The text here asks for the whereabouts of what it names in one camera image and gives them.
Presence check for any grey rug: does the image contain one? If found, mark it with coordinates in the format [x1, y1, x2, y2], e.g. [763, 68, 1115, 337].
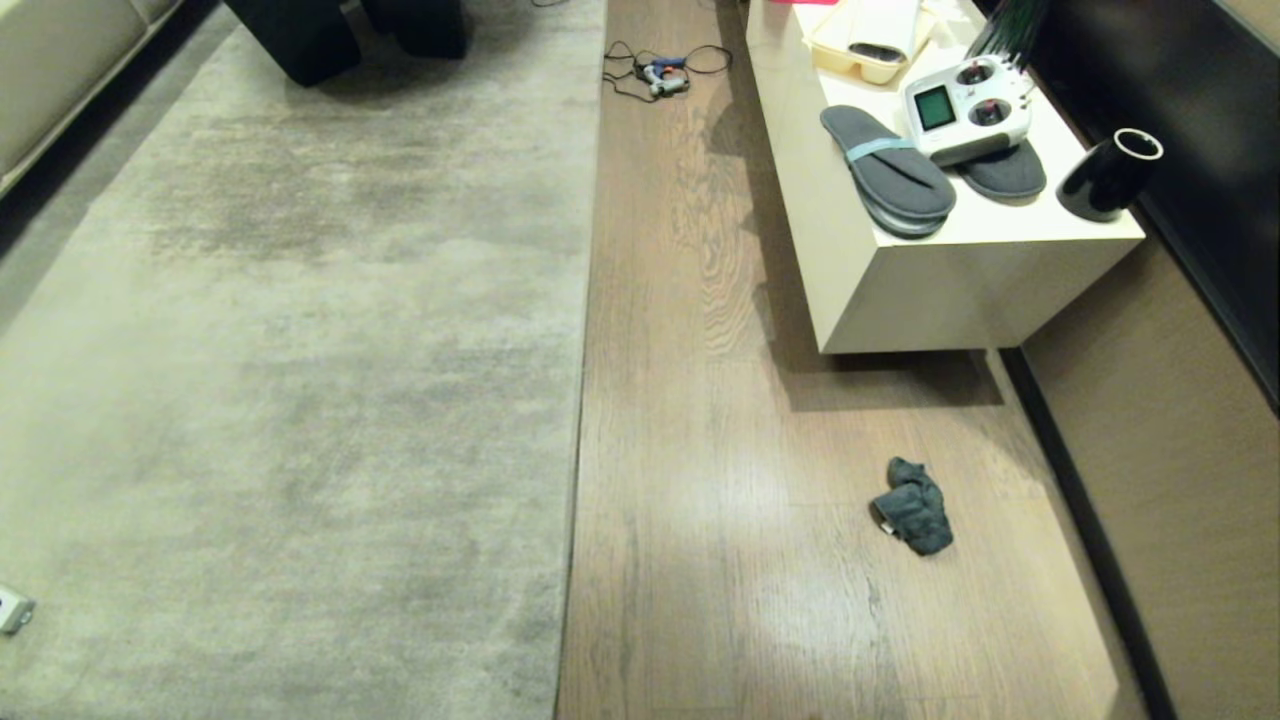
[0, 0, 609, 720]

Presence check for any dark grey cloth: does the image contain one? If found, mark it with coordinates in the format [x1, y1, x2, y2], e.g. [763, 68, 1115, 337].
[869, 457, 955, 557]

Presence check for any black furniture leg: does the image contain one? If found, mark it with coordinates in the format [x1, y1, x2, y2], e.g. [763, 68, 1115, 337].
[222, 0, 363, 88]
[360, 0, 469, 60]

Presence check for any black cable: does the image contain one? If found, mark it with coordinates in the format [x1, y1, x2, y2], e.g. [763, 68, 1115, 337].
[602, 40, 734, 104]

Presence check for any grey slipper with teal band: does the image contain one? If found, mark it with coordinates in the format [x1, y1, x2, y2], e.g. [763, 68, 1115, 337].
[820, 104, 957, 239]

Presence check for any cream plastic tray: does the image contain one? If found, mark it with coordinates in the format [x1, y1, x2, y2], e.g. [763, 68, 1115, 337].
[805, 0, 961, 86]

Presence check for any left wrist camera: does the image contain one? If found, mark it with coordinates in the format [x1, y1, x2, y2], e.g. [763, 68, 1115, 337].
[0, 584, 37, 637]

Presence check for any black cylindrical cup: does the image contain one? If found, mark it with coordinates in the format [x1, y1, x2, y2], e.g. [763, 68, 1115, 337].
[1056, 128, 1165, 223]

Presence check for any white remote controller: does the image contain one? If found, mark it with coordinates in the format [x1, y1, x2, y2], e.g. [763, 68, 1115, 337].
[902, 56, 1037, 168]

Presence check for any grey glue gun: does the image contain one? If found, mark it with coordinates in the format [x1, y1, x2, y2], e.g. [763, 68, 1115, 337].
[640, 57, 692, 98]

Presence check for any plain grey slipper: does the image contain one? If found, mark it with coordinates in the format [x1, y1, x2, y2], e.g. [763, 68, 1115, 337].
[955, 139, 1048, 201]

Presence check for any cream low cabinet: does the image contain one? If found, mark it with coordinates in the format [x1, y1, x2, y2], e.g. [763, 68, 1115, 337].
[745, 0, 1147, 356]

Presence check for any beige sofa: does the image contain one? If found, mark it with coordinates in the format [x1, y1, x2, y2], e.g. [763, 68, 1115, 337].
[0, 0, 183, 196]

